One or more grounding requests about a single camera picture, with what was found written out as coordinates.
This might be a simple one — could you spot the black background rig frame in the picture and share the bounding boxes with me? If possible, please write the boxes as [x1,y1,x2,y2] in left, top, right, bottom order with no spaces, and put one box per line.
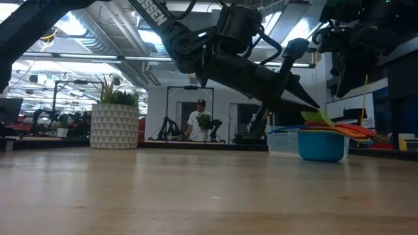
[165,85,216,142]

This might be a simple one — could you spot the succulent plant in patterned pot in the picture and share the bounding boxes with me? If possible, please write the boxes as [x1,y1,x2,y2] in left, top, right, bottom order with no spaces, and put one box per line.
[89,74,140,150]

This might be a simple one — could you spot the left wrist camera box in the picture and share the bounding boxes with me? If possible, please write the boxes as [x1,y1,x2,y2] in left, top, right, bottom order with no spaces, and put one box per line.
[281,37,310,76]

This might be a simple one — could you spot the person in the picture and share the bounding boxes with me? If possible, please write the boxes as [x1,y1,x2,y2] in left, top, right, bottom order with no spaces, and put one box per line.
[183,99,213,142]

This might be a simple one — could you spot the yellow plastic container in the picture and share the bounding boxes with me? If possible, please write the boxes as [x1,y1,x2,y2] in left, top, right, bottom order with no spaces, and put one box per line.
[398,133,415,151]

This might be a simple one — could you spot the red orange parts bin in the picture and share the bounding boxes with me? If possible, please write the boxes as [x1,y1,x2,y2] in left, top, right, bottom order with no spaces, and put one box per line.
[367,141,396,150]

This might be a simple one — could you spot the small potted background plant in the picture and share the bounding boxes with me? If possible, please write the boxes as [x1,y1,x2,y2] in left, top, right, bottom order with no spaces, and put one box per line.
[195,112,214,142]

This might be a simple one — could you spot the yellow measuring cup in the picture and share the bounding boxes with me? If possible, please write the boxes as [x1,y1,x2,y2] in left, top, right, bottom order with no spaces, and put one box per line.
[305,129,373,143]

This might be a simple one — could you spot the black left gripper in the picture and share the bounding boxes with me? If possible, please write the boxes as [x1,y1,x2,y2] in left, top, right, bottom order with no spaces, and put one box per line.
[197,52,321,114]

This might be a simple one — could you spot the ceiling cable reel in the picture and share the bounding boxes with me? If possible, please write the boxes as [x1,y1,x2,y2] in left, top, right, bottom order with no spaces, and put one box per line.
[39,27,60,43]

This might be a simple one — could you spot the orange measuring cup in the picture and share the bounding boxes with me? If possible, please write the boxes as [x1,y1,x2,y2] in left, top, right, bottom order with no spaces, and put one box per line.
[310,125,368,140]

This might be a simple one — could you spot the yellow hanging cable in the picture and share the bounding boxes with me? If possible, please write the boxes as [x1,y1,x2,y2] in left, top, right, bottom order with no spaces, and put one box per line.
[359,74,369,129]

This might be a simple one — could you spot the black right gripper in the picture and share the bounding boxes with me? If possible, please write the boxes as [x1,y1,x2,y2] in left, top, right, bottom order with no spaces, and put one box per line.
[318,25,401,99]

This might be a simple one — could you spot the black monitor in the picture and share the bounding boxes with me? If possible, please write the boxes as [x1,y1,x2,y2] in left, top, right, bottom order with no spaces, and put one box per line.
[0,97,24,124]

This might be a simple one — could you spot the clear plastic basket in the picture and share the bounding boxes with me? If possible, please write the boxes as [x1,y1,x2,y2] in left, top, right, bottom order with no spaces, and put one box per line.
[266,125,351,157]

